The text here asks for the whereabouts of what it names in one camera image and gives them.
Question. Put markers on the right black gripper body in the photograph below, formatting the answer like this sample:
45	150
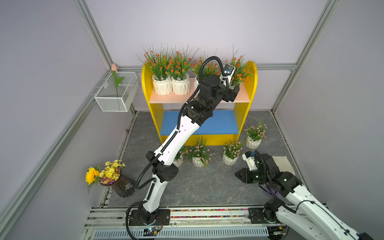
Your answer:
253	176

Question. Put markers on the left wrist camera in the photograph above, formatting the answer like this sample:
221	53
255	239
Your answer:
228	72

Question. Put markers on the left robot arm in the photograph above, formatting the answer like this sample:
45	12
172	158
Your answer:
160	169

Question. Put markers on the pink artificial tulip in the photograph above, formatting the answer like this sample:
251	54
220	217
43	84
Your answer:
117	80

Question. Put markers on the sunflower bouquet in basket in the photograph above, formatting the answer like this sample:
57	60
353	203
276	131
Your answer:
111	176

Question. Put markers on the orange flower pot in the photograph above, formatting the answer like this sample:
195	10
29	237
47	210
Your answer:
158	64
243	70
179	65
211	68

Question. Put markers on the pink flower pot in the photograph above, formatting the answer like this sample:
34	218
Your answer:
200	155
179	158
231	153
255	134

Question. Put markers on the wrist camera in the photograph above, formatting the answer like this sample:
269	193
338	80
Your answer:
228	72
251	158

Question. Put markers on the white grey work glove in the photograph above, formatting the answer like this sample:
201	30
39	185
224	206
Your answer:
283	164

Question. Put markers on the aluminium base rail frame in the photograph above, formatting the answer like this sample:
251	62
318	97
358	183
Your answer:
190	223

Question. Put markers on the purple trowel pink handle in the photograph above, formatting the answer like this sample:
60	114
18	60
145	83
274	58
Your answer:
270	191

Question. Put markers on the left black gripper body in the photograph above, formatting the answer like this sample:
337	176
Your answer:
230	95

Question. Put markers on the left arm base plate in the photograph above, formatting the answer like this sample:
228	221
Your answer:
160	216

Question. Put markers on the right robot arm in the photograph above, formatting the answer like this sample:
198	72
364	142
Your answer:
292	204

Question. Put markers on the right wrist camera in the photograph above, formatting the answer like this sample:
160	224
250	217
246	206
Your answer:
251	158

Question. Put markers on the yellow rack with coloured shelves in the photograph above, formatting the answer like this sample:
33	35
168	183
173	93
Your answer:
218	127

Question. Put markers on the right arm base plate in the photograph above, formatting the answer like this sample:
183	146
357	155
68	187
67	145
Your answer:
261	216

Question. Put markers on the white wire wall basket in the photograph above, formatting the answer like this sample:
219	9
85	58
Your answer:
106	96

